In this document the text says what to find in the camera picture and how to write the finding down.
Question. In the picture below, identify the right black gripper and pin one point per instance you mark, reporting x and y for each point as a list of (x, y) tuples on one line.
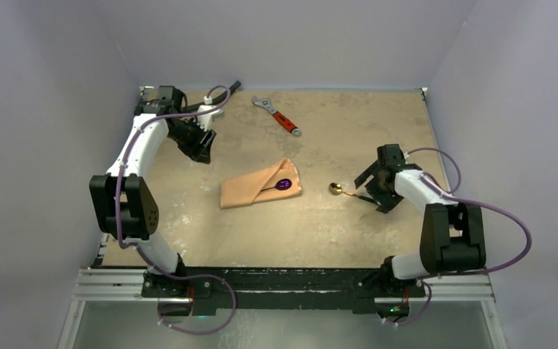
[(378, 182)]

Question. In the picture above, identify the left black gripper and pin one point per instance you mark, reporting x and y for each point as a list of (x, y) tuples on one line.
[(200, 150)]

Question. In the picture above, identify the orange cloth napkin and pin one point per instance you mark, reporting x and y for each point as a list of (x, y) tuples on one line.
[(244, 190)]

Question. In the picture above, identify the purple spoon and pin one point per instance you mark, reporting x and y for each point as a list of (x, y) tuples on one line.
[(281, 185)]

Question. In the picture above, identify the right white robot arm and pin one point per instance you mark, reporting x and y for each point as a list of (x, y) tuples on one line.
[(452, 236)]

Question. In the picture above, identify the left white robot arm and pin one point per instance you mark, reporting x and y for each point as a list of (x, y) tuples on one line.
[(123, 203)]

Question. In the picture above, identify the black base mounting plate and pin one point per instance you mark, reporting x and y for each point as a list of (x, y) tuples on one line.
[(360, 290)]

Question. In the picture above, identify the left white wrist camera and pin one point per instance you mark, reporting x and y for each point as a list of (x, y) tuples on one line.
[(207, 112)]

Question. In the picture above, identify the red handled adjustable wrench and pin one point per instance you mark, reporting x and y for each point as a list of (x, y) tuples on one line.
[(285, 122)]

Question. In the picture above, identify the aluminium frame rail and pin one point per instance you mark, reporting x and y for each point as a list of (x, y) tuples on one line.
[(126, 285)]

